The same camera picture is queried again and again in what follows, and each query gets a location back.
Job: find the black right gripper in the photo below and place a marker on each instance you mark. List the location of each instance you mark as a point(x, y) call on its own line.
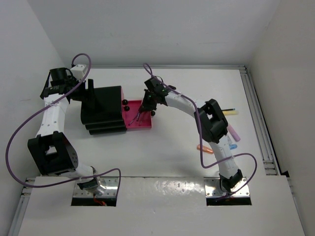
point(146, 106)

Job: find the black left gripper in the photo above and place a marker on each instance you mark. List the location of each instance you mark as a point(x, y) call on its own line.
point(89, 94)

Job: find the black drawer cabinet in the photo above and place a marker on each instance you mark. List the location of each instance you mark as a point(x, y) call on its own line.
point(108, 118)

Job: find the pink bottom drawer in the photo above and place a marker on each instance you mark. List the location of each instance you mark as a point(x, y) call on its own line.
point(128, 116)

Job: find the orange highlighter near arm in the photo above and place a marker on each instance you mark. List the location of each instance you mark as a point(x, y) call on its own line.
point(205, 149)

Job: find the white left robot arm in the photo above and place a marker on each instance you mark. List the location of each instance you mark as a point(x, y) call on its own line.
point(51, 150)

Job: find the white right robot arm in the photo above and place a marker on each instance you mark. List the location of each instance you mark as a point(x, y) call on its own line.
point(210, 120)

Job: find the yellow highlighter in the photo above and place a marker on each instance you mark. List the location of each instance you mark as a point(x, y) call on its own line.
point(230, 113)

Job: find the pink highlighter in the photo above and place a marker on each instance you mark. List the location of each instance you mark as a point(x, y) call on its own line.
point(234, 134)

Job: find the blue highlighter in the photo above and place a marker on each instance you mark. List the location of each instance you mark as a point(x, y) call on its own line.
point(233, 146)

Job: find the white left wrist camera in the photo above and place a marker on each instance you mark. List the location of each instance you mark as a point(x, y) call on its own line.
point(79, 71)

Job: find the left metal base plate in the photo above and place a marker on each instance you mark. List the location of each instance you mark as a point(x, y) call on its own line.
point(101, 187)

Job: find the aluminium rail right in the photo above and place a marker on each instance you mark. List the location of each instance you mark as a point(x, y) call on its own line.
point(269, 159)

